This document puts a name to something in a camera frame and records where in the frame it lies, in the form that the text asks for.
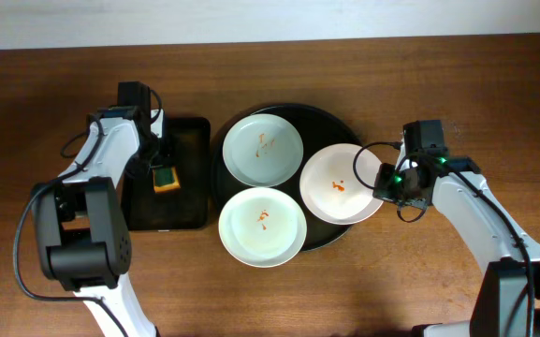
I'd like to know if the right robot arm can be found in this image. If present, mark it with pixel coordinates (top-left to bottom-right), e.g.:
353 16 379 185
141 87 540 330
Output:
373 120 540 336

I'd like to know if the white plate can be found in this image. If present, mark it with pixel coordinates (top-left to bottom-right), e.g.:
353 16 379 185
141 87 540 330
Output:
218 187 307 268
299 143 383 226

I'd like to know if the round black tray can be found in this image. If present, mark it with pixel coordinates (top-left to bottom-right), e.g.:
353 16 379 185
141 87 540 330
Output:
210 103 361 251

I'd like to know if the white plate front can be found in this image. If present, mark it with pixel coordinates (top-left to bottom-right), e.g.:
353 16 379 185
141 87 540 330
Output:
218 187 307 268

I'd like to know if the pale grey plate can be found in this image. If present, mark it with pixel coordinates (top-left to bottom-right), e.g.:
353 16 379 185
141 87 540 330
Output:
222 113 304 187

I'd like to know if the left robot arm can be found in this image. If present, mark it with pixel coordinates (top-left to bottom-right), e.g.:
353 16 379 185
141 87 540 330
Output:
21 81 163 336

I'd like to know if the green and orange sponge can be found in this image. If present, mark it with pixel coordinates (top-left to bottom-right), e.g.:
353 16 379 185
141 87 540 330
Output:
153 167 181 194

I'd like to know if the rectangular black tray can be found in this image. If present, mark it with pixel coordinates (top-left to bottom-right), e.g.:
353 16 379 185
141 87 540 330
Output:
121 117 211 231

